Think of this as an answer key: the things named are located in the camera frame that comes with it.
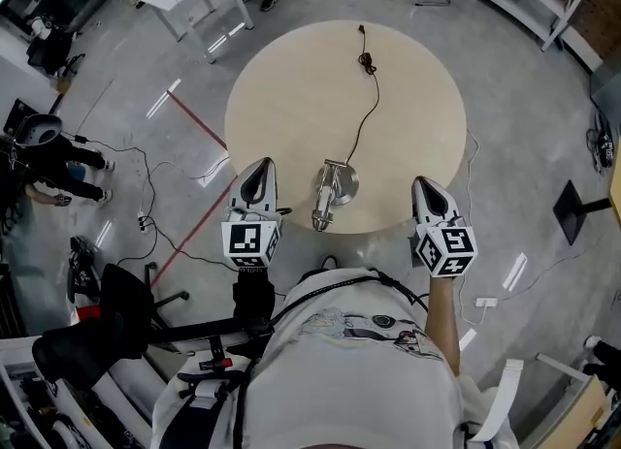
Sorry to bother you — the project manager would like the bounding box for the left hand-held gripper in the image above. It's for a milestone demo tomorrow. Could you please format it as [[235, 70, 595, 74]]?
[[221, 157, 284, 272]]

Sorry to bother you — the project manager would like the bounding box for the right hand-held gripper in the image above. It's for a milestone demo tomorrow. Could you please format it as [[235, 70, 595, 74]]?
[[410, 176, 479, 278]]

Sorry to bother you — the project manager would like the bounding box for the silver desk lamp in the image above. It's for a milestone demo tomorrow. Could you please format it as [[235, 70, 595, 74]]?
[[310, 158, 361, 234]]

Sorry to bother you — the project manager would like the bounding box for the person's right forearm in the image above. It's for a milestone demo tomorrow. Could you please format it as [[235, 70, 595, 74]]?
[[424, 273, 462, 376]]

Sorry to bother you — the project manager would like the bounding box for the round wooden table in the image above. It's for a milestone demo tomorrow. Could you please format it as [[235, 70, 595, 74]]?
[[223, 18, 468, 236]]

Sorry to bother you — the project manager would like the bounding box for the black stand base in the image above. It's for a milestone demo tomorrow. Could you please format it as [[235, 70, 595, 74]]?
[[552, 178, 621, 246]]

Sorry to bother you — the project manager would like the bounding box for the person's white printed shirt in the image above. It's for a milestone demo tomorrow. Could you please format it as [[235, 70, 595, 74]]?
[[151, 267, 521, 449]]

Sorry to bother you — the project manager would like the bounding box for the black office chair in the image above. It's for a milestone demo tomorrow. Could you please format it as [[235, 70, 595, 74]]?
[[31, 262, 191, 391]]

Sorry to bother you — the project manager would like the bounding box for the white roll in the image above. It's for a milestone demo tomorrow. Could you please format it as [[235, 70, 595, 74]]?
[[90, 357, 170, 433]]

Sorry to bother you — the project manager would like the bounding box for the black swivel chair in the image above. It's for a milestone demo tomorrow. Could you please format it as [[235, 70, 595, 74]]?
[[25, 17, 86, 80]]

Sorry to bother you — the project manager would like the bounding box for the wooden board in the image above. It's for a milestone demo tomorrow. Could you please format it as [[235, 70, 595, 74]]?
[[556, 372, 608, 449]]

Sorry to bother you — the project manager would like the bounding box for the black lamp power cable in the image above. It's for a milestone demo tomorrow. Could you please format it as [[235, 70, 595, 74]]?
[[343, 23, 382, 167]]

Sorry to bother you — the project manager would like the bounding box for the bundle of black cables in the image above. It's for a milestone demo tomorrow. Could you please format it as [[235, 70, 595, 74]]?
[[585, 109, 621, 177]]

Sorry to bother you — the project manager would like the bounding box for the white strap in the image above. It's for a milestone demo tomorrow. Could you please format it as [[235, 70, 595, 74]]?
[[466, 358, 526, 443]]

